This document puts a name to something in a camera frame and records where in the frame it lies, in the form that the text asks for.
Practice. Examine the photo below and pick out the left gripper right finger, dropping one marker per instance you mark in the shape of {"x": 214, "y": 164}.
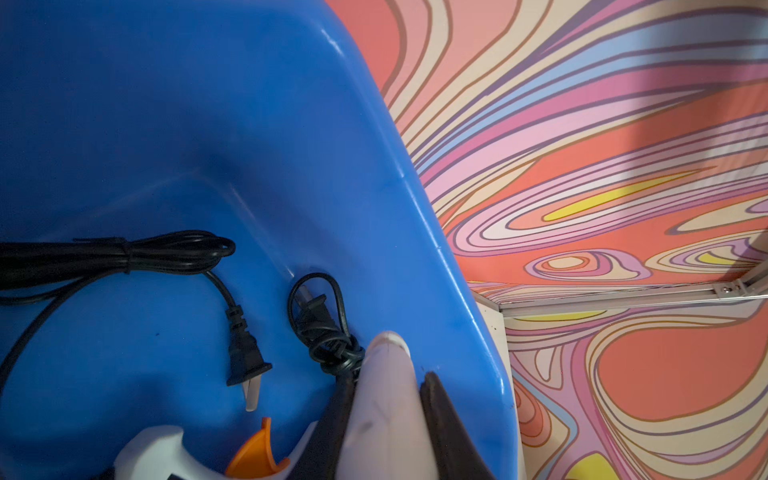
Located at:
{"x": 455, "y": 453}

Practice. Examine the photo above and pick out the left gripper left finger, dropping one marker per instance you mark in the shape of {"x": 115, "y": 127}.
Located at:
{"x": 321, "y": 455}

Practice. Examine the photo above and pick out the white glue gun orange trigger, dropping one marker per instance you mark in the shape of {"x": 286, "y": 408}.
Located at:
{"x": 386, "y": 436}

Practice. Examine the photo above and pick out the mint green glue gun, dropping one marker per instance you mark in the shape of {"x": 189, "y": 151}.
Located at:
{"x": 53, "y": 272}

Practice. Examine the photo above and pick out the blue plastic storage box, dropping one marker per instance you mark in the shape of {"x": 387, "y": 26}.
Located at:
{"x": 257, "y": 121}

